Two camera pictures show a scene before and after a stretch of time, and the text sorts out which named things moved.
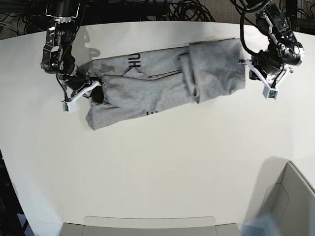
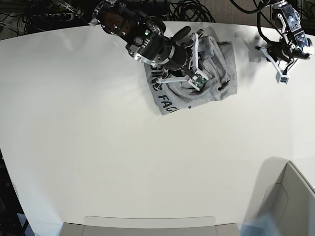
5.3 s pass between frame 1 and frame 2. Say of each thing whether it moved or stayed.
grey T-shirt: moved
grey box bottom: stayed
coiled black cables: stayed
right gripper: moved
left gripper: moved
